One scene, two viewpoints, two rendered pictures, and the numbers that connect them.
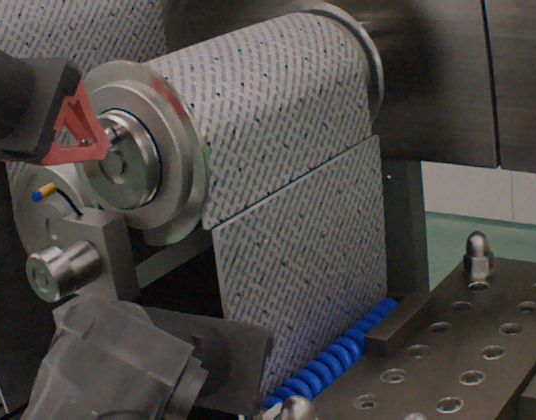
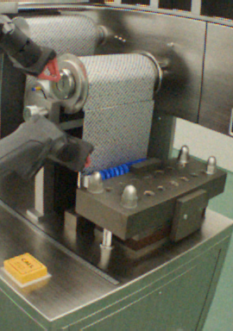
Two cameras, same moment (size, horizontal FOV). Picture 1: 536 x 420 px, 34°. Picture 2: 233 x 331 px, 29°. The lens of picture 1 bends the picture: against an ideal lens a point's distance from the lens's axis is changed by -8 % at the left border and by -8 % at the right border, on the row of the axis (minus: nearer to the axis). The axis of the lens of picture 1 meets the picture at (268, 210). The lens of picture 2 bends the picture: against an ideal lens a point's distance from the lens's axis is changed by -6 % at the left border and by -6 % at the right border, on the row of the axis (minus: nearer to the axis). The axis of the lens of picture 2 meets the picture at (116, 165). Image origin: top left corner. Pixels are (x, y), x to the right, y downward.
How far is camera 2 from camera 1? 40 cm
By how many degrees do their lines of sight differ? 4
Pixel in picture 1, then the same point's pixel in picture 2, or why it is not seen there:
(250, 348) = (85, 149)
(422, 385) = (143, 185)
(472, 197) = (229, 160)
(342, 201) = (134, 117)
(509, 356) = (179, 186)
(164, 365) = (53, 134)
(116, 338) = (43, 125)
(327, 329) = (118, 159)
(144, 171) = (69, 88)
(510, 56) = (208, 85)
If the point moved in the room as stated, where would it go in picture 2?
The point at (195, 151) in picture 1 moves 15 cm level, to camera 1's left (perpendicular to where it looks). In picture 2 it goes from (85, 85) to (23, 82)
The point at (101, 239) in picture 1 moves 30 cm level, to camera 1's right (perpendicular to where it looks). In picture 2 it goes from (50, 107) to (179, 121)
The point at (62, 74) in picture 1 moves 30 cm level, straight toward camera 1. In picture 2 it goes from (50, 53) to (40, 81)
